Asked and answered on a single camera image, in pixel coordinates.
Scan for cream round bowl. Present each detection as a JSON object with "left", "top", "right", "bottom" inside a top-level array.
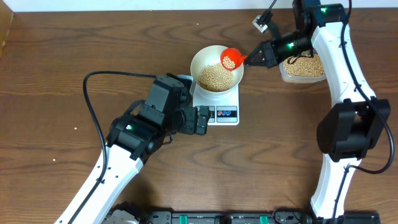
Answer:
[{"left": 190, "top": 45, "right": 244, "bottom": 93}]

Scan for soybeans in bowl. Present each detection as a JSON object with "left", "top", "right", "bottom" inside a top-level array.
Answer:
[{"left": 198, "top": 63, "right": 234, "bottom": 92}]

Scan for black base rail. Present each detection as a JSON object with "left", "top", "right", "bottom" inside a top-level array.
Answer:
[{"left": 105, "top": 210, "right": 382, "bottom": 224}]

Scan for soybeans in container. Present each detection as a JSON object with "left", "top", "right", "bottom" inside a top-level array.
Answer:
[{"left": 283, "top": 54, "right": 325, "bottom": 77}]

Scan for clear plastic container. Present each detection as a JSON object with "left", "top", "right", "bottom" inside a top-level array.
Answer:
[{"left": 279, "top": 50, "right": 326, "bottom": 84}]

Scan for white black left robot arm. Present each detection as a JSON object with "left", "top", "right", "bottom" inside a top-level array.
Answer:
[{"left": 57, "top": 73, "right": 210, "bottom": 223}]

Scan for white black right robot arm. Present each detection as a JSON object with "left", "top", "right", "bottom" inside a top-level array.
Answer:
[{"left": 244, "top": 0, "right": 391, "bottom": 223}]

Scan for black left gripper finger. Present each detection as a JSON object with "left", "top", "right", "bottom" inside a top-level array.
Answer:
[
  {"left": 196, "top": 115, "right": 208, "bottom": 135},
  {"left": 198, "top": 106, "right": 211, "bottom": 118}
]

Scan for white digital kitchen scale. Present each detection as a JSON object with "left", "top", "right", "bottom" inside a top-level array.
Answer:
[{"left": 193, "top": 84, "right": 240, "bottom": 126}]

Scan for red plastic measuring scoop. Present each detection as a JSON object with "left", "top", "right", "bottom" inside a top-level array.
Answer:
[{"left": 220, "top": 48, "right": 246, "bottom": 72}]

